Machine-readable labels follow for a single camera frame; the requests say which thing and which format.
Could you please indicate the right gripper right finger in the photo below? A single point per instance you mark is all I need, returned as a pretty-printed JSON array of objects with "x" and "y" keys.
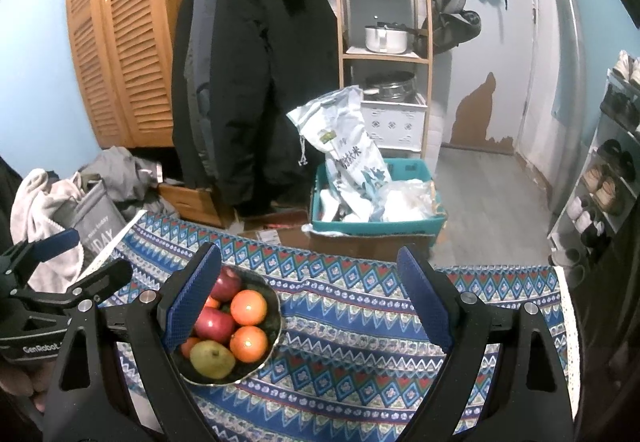
[{"x": 459, "y": 323}]

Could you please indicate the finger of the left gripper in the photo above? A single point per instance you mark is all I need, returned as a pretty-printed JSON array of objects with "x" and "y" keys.
[
  {"x": 101, "y": 284},
  {"x": 55, "y": 245}
]

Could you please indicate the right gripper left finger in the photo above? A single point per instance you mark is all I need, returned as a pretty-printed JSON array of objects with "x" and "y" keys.
[{"x": 157, "y": 323}]

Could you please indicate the matte red apple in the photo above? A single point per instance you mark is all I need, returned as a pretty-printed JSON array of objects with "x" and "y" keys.
[{"x": 213, "y": 324}]

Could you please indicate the yellow pear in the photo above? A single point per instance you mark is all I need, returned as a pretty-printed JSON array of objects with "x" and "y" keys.
[{"x": 212, "y": 360}]

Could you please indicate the shiny red apple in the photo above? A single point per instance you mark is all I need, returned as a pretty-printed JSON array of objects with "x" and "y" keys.
[{"x": 227, "y": 285}]

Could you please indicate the large orange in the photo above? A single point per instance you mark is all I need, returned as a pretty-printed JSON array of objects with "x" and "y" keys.
[{"x": 248, "y": 308}]

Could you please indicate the dark glass bowl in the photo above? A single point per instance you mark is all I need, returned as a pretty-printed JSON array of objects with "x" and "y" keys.
[{"x": 272, "y": 325}]

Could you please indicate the left human hand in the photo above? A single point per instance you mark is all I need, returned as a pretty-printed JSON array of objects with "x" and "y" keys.
[{"x": 30, "y": 382}]

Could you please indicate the white cloth pile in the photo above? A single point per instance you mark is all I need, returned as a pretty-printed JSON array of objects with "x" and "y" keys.
[{"x": 43, "y": 207}]

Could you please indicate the grey tote bag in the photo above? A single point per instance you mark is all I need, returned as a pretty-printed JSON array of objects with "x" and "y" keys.
[{"x": 93, "y": 215}]

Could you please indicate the grey clothes heap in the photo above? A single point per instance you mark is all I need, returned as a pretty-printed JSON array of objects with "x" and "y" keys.
[{"x": 130, "y": 182}]

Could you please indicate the blue patterned tablecloth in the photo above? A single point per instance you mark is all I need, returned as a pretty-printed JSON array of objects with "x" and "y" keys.
[{"x": 353, "y": 362}]

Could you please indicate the clear plastic bag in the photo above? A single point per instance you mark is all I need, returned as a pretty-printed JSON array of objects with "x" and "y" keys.
[{"x": 409, "y": 200}]

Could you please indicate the teal plastic crate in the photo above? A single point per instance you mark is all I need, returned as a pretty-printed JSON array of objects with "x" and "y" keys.
[{"x": 330, "y": 215}]

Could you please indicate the white rice bag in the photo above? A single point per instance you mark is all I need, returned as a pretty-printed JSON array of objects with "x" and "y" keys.
[{"x": 334, "y": 125}]

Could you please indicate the metal shoe rack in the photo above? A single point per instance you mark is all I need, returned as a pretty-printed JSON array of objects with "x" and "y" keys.
[{"x": 607, "y": 185}]

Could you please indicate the white patterned storage box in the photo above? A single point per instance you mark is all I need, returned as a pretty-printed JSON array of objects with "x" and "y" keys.
[{"x": 394, "y": 125}]

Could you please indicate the steel pot lower shelf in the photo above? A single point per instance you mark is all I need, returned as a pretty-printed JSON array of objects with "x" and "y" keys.
[{"x": 396, "y": 87}]

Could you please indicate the wooden louvered wardrobe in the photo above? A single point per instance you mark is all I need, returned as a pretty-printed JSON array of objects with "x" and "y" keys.
[{"x": 122, "y": 54}]

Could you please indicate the white cooking pot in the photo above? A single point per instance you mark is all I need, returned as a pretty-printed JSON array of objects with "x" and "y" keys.
[{"x": 386, "y": 38}]

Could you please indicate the dark hanging bag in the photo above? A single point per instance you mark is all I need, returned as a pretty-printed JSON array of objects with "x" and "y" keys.
[{"x": 452, "y": 25}]

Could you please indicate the black hanging jacket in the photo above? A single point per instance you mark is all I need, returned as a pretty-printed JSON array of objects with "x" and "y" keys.
[{"x": 238, "y": 68}]

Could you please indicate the wooden ladder shelf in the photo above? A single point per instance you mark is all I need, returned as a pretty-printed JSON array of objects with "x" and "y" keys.
[{"x": 356, "y": 63}]

